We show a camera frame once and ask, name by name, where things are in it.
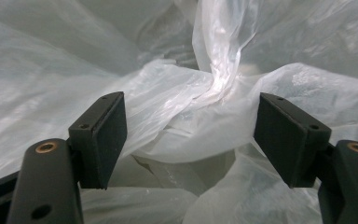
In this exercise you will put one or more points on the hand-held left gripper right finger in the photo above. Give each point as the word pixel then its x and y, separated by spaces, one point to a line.
pixel 287 143

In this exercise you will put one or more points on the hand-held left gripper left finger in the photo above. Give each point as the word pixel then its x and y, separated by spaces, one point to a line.
pixel 101 146

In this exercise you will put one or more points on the white plastic bag blue rim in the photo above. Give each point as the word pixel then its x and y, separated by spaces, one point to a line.
pixel 180 109

